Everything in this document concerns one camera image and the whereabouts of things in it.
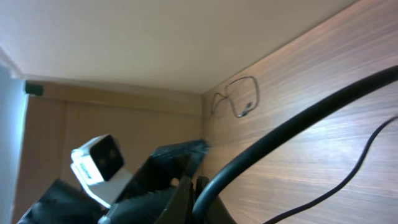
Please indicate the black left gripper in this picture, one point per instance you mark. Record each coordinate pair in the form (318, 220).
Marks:
(161, 191)

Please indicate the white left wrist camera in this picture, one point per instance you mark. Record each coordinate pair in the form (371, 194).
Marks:
(99, 167)

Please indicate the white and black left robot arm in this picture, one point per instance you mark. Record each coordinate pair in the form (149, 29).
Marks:
(62, 203)

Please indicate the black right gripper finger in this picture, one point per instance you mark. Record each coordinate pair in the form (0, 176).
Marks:
(217, 213)

